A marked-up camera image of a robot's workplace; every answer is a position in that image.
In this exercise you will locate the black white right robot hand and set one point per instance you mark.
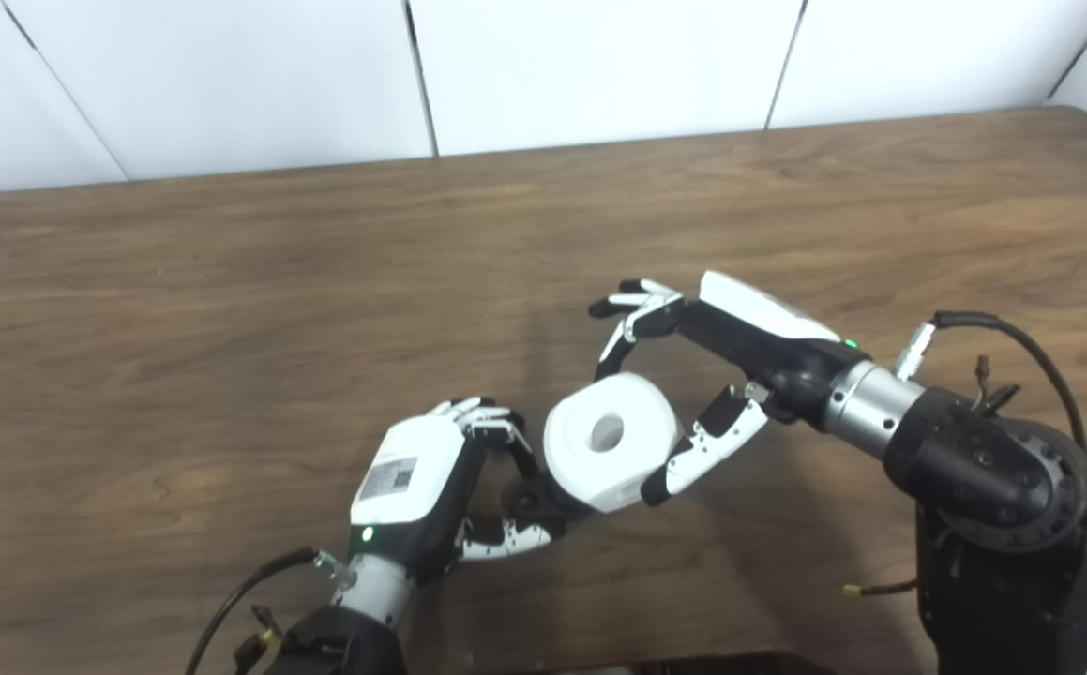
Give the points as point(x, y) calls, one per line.
point(768, 337)

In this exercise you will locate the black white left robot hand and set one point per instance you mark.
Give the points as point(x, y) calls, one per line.
point(407, 469)

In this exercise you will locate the black plastic holder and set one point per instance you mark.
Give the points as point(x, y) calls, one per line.
point(543, 502)

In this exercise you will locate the round white plastic piece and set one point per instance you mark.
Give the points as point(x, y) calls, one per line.
point(599, 478)

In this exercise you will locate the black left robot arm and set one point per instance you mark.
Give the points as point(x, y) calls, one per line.
point(346, 637)

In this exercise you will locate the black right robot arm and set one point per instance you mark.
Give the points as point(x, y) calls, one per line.
point(993, 487)

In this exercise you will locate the black robot torso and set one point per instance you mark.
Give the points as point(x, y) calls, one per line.
point(693, 666)

